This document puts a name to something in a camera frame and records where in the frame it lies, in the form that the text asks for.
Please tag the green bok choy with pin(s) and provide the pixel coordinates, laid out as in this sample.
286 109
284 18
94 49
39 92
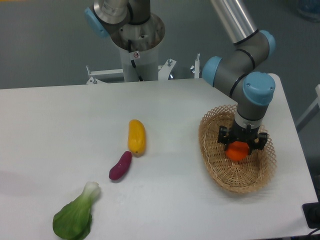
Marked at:
73 221

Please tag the white metal frame bracket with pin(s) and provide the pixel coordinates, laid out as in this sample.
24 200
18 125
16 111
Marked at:
164 72

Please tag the orange fruit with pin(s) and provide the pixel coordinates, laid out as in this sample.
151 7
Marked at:
237 150

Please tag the woven wicker basket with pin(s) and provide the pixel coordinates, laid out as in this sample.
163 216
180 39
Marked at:
244 176

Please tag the black device at edge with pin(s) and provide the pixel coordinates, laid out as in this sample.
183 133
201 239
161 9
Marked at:
312 214

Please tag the blue water bottle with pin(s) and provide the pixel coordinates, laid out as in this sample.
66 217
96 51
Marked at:
309 10

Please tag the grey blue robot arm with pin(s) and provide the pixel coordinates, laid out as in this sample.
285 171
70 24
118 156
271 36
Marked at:
137 33

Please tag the white frame post right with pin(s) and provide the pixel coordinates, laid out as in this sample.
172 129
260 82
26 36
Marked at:
310 112

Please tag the purple sweet potato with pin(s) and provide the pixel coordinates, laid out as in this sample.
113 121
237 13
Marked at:
121 167

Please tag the yellow mango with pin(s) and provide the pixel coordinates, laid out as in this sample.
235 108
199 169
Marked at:
136 141

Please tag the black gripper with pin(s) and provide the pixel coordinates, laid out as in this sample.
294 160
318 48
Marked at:
237 133

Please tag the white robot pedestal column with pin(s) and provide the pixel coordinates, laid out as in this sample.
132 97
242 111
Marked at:
140 66

